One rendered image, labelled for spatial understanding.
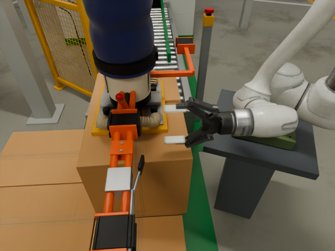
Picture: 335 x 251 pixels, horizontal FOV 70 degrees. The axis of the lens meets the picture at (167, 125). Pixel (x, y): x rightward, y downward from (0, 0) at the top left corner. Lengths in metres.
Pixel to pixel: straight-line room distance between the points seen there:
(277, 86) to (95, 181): 0.81
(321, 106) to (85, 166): 0.90
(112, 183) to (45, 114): 2.06
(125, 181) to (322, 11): 0.68
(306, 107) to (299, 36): 0.38
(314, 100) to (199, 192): 1.10
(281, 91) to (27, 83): 2.04
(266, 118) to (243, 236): 1.13
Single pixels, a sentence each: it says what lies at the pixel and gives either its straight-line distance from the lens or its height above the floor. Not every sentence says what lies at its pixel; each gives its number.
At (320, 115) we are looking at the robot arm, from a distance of 1.13.
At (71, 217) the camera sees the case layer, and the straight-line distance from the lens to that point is 1.24.
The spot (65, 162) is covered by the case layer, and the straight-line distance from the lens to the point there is 1.44.
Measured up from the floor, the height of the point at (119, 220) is 1.10.
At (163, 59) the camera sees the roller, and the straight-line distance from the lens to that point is 2.27.
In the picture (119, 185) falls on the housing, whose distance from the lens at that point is 0.61.
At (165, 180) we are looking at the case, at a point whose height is 0.83.
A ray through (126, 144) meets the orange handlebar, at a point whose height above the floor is 1.09.
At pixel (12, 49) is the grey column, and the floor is 0.74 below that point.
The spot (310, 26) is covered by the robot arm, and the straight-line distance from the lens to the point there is 0.82.
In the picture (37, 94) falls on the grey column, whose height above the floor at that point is 0.30.
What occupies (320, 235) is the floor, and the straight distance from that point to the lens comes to 1.99.
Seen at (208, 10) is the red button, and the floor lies 1.04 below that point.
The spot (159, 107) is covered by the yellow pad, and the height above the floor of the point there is 0.97.
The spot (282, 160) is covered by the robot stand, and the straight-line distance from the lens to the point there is 1.19.
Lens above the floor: 1.60
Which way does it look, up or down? 43 degrees down
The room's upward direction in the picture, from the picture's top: straight up
